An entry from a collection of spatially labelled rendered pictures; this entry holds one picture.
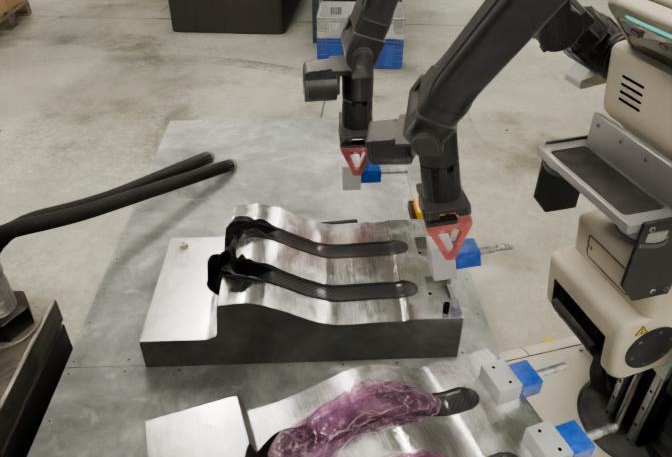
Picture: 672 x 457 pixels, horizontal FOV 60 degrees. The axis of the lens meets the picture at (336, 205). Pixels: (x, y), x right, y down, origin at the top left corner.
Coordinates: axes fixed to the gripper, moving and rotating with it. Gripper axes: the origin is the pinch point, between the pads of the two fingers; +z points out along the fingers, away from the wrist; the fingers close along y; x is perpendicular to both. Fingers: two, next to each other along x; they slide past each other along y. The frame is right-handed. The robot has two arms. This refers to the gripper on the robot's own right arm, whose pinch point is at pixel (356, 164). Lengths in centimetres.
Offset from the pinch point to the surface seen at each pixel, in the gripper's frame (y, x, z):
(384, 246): 17.5, 4.0, 6.7
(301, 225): 13.1, -10.9, 4.8
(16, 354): 31, -59, 16
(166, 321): 32.2, -32.5, 8.7
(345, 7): -330, 17, 67
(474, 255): 30.9, 16.0, -2.0
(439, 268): 31.4, 10.6, -0.1
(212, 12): -373, -87, 82
